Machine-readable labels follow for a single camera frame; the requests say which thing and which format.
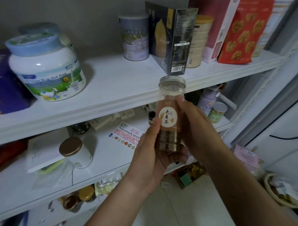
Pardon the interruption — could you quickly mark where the person's right hand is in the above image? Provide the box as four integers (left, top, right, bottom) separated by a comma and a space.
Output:
176, 95, 229, 164

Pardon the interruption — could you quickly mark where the person's left hand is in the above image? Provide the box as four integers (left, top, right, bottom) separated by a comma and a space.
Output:
123, 116, 187, 194

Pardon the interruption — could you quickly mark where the clear bottle silver lid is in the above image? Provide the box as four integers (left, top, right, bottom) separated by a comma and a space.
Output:
156, 75, 187, 153

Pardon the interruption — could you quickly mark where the white metal shelving unit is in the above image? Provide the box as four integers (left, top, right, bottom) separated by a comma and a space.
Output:
0, 0, 298, 222

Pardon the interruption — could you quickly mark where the black box yellow print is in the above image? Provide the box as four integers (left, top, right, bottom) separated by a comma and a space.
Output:
145, 1, 199, 76

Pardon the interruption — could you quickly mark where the large white green milk tin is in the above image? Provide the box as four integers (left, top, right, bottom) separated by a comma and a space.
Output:
118, 13, 151, 61

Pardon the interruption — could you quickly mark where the white tub green label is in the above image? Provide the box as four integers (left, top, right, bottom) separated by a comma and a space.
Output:
5, 32, 87, 102

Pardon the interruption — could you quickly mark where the purple blue long box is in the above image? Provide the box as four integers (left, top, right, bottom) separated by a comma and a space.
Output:
0, 49, 33, 115

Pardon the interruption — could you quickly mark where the person's right forearm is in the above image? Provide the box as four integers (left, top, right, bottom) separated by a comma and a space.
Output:
207, 147, 298, 226

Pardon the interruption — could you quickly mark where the person's left forearm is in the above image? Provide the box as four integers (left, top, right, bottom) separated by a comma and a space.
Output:
86, 179, 154, 226

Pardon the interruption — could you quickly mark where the white flat box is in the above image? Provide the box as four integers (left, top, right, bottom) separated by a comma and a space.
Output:
25, 128, 70, 174

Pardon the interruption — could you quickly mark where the pink cherry blossom box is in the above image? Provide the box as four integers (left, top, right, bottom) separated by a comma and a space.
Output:
188, 0, 240, 63

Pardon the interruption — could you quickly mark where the small green jar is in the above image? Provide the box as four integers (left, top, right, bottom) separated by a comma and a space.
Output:
207, 102, 229, 124

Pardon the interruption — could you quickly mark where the lavender bottle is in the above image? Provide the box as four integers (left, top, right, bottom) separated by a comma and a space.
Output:
197, 86, 222, 116

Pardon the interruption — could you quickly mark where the white colourful sticker sheet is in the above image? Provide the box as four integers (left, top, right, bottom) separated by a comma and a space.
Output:
108, 122, 145, 151

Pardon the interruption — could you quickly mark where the brown carton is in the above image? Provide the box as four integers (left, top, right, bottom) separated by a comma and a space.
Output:
174, 160, 205, 189

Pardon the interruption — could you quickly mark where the pink carton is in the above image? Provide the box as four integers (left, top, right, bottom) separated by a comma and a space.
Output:
233, 144, 260, 168

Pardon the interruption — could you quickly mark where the dark jar with lid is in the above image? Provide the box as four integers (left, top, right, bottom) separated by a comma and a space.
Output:
70, 122, 91, 136

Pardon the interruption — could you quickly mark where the waste basket with rubbish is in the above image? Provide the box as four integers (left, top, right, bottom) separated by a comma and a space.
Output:
264, 173, 298, 209

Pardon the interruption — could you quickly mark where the red patterned bag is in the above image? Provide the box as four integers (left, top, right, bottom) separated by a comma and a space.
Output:
217, 0, 275, 65

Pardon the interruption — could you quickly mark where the white striped canister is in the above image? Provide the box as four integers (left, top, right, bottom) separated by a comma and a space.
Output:
251, 0, 295, 58

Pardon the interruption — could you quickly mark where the red pouch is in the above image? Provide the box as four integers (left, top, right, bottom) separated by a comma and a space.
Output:
0, 139, 29, 168

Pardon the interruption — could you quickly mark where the white tub blue lid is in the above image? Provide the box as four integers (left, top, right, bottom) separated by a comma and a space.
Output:
19, 22, 75, 52

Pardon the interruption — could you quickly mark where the black wall cable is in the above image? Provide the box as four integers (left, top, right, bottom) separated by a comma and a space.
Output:
269, 134, 298, 140

